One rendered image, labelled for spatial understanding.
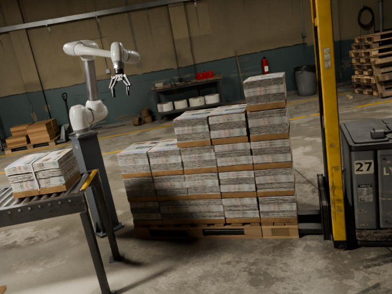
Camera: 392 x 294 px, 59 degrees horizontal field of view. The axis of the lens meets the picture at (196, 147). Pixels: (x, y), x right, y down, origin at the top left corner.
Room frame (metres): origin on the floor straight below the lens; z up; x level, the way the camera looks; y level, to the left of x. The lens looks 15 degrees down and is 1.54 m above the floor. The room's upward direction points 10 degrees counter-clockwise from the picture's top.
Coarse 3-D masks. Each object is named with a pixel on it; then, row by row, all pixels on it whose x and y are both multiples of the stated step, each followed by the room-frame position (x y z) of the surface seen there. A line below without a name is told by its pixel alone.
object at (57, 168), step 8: (56, 152) 2.47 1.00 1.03; (64, 152) 2.41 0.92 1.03; (72, 152) 2.50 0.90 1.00; (40, 160) 2.30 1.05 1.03; (48, 160) 2.26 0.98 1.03; (56, 160) 2.24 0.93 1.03; (64, 160) 2.34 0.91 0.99; (72, 160) 2.45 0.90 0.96; (40, 168) 2.25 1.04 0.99; (48, 168) 2.24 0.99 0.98; (56, 168) 2.24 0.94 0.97; (64, 168) 2.30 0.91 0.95; (72, 168) 2.42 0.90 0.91; (40, 176) 2.25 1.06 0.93; (48, 176) 2.25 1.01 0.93; (56, 176) 2.25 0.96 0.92; (64, 176) 2.26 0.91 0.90; (72, 176) 2.40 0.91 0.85; (48, 184) 2.25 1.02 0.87; (56, 184) 2.25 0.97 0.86; (64, 184) 2.24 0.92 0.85
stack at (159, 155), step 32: (128, 160) 2.89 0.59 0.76; (160, 160) 2.81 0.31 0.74; (192, 160) 2.72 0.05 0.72; (224, 160) 2.63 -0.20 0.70; (128, 192) 2.92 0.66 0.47; (160, 192) 2.82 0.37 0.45; (192, 192) 2.73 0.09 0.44; (224, 192) 2.64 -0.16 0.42; (256, 192) 2.57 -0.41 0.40; (192, 224) 2.89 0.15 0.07; (224, 224) 2.68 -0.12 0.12; (256, 224) 2.57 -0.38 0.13
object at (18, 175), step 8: (16, 160) 2.43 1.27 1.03; (24, 160) 2.38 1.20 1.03; (32, 160) 2.35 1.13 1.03; (8, 168) 2.26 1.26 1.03; (16, 168) 2.26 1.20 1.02; (24, 168) 2.26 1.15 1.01; (8, 176) 2.27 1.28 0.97; (16, 176) 2.26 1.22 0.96; (24, 176) 2.26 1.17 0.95; (16, 184) 2.27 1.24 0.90; (24, 184) 2.27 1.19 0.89; (32, 184) 2.26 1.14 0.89
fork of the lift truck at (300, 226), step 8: (248, 224) 2.70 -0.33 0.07; (304, 224) 2.54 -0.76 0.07; (312, 224) 2.52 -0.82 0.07; (320, 224) 2.50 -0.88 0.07; (208, 232) 2.72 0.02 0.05; (216, 232) 2.70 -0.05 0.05; (224, 232) 2.68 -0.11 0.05; (232, 232) 2.65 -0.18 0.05; (240, 232) 2.63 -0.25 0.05; (304, 232) 2.47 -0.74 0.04; (312, 232) 2.45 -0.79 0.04; (320, 232) 2.43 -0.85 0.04
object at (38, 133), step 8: (48, 120) 8.87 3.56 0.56; (56, 120) 9.05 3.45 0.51; (16, 128) 8.65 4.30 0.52; (24, 128) 8.66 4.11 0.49; (32, 128) 8.29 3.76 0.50; (40, 128) 8.30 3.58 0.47; (48, 128) 8.43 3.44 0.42; (56, 128) 8.88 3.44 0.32; (16, 136) 8.38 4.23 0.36; (24, 136) 8.27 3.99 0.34; (32, 136) 8.28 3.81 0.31; (40, 136) 8.29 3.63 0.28; (48, 136) 8.29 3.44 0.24; (56, 136) 8.68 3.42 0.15; (8, 144) 8.24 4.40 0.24; (16, 144) 8.26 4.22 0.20; (24, 144) 8.27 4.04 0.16; (32, 144) 8.26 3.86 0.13; (56, 144) 8.35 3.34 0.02; (8, 152) 8.23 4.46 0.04; (16, 152) 8.24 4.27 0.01
